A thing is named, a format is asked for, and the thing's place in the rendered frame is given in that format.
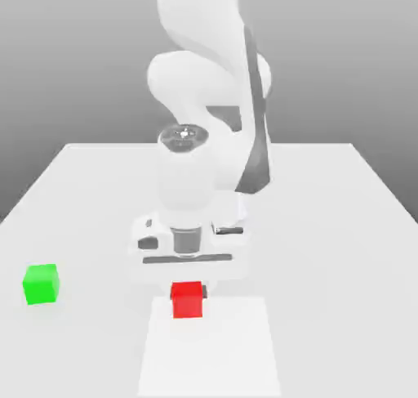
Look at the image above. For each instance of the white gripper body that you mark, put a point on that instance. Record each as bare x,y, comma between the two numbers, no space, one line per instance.
186,269

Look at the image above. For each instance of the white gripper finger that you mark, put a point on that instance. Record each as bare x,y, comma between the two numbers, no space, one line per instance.
205,291

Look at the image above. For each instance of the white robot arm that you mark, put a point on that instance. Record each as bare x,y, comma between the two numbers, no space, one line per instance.
196,77

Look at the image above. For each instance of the small red cube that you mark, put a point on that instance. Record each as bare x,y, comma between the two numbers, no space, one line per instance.
186,301

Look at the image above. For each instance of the small green cube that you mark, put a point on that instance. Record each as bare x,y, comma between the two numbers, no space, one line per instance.
40,285

